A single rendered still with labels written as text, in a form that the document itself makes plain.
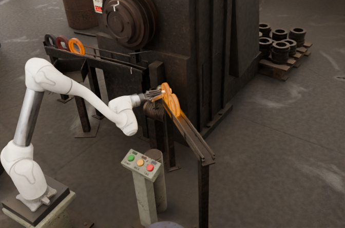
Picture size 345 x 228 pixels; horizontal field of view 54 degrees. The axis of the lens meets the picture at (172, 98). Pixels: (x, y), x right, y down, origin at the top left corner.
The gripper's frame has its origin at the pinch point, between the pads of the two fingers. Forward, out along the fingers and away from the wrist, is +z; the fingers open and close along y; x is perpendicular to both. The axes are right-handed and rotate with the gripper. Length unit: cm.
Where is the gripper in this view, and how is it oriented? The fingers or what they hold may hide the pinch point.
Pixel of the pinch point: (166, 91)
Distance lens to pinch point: 241.5
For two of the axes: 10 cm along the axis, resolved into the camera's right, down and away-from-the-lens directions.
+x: -1.0, -8.1, -5.7
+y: 3.3, 5.1, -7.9
